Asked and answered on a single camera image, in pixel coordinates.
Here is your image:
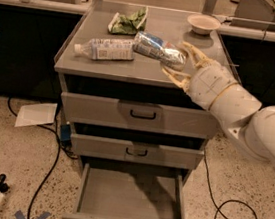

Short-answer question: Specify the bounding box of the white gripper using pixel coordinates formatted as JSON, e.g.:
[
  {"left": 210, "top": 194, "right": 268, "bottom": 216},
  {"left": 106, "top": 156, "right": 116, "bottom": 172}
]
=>
[{"left": 162, "top": 41, "right": 238, "bottom": 111}]

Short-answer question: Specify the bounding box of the silver redbull can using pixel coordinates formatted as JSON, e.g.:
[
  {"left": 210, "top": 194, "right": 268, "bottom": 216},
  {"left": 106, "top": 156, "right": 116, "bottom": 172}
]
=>
[{"left": 133, "top": 31, "right": 187, "bottom": 71}]

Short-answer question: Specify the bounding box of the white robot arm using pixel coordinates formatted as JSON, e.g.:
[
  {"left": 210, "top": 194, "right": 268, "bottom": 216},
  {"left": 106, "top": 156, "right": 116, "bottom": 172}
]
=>
[{"left": 162, "top": 42, "right": 275, "bottom": 166}]

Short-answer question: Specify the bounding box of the grey metal drawer cabinet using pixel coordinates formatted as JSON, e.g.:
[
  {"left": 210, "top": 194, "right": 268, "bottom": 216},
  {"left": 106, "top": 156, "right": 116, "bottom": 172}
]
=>
[{"left": 39, "top": 0, "right": 251, "bottom": 195}]

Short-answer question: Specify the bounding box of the grey middle drawer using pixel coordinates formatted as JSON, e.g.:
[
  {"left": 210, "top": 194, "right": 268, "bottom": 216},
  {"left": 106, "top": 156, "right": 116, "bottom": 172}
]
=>
[{"left": 71, "top": 133, "right": 203, "bottom": 170}]

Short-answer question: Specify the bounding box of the grey drawer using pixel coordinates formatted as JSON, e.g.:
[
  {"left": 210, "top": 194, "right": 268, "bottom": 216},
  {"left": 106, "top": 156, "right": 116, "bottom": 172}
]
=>
[
  {"left": 61, "top": 92, "right": 218, "bottom": 139},
  {"left": 71, "top": 133, "right": 203, "bottom": 170},
  {"left": 63, "top": 162, "right": 185, "bottom": 219}
]

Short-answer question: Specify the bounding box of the grey top drawer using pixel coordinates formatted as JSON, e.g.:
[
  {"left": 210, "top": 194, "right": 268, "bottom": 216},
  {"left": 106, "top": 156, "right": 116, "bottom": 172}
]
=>
[{"left": 61, "top": 92, "right": 218, "bottom": 139}]

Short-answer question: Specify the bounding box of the grey bottom drawer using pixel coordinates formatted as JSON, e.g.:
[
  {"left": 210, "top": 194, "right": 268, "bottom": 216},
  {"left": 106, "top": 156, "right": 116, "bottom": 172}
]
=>
[{"left": 63, "top": 162, "right": 185, "bottom": 219}]

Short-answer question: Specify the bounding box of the dark counter cabinet left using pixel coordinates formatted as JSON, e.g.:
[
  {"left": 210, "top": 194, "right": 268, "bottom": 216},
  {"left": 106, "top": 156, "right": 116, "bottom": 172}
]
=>
[{"left": 0, "top": 3, "right": 82, "bottom": 101}]

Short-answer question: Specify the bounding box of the white paper bowl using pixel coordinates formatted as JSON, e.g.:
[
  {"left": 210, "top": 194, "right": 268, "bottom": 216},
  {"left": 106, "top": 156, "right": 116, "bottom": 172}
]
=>
[{"left": 188, "top": 14, "right": 221, "bottom": 35}]

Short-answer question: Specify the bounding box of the green chip bag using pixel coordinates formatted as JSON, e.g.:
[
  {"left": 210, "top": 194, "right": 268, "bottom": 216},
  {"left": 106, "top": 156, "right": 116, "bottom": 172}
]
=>
[{"left": 108, "top": 7, "right": 149, "bottom": 36}]

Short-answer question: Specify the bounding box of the clear plastic water bottle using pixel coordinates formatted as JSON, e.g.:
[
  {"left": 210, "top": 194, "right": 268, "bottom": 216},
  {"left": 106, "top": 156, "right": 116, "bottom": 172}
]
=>
[{"left": 74, "top": 38, "right": 135, "bottom": 61}]

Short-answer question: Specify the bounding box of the blue power adapter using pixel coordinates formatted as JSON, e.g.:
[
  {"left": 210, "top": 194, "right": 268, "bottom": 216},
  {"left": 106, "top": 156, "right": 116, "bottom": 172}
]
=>
[{"left": 60, "top": 124, "right": 71, "bottom": 146}]

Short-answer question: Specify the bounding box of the white paper sheet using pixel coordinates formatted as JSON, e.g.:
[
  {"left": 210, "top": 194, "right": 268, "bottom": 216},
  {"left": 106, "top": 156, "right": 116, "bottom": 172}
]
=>
[{"left": 14, "top": 103, "right": 57, "bottom": 127}]

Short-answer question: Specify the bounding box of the blue tape cross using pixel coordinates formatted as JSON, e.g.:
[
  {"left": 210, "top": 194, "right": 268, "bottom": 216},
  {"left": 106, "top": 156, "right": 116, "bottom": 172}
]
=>
[{"left": 13, "top": 206, "right": 53, "bottom": 219}]

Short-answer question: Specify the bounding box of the black cable right floor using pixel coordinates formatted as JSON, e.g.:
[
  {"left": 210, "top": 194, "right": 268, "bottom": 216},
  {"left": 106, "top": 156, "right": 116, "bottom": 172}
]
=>
[{"left": 194, "top": 149, "right": 267, "bottom": 219}]

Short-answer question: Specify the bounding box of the black cable floor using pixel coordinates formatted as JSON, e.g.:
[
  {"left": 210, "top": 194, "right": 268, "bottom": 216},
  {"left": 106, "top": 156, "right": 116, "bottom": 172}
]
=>
[
  {"left": 194, "top": 149, "right": 267, "bottom": 219},
  {"left": 0, "top": 96, "right": 85, "bottom": 219}
]

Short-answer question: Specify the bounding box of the black cable left floor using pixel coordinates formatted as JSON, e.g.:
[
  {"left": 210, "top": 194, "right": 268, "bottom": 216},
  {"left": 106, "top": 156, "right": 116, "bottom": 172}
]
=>
[{"left": 0, "top": 96, "right": 85, "bottom": 219}]

